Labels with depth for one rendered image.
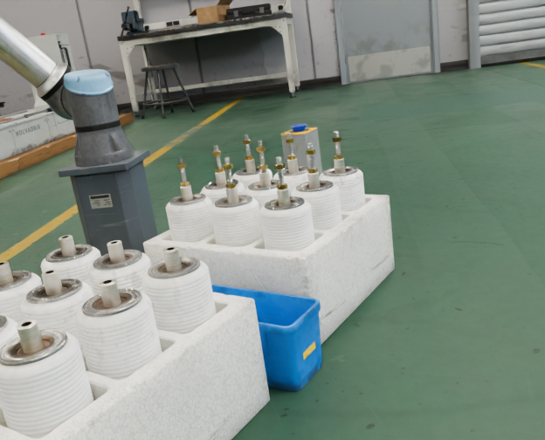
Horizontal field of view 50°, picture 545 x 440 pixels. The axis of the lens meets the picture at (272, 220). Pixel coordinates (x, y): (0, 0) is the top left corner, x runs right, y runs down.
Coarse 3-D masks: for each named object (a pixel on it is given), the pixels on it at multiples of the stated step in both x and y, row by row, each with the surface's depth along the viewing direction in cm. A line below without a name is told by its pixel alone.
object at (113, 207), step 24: (72, 168) 149; (96, 168) 147; (120, 168) 146; (144, 168) 161; (96, 192) 150; (120, 192) 150; (144, 192) 159; (96, 216) 152; (120, 216) 152; (144, 216) 158; (96, 240) 155; (120, 240) 154; (144, 240) 156
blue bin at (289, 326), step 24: (216, 288) 110; (240, 288) 108; (264, 312) 106; (288, 312) 103; (312, 312) 96; (264, 336) 94; (288, 336) 92; (312, 336) 97; (264, 360) 96; (288, 360) 93; (312, 360) 98; (288, 384) 95
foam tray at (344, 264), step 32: (352, 224) 116; (384, 224) 130; (160, 256) 121; (192, 256) 116; (224, 256) 111; (256, 256) 107; (288, 256) 103; (320, 256) 106; (352, 256) 117; (384, 256) 131; (256, 288) 109; (288, 288) 105; (320, 288) 106; (352, 288) 118; (320, 320) 107
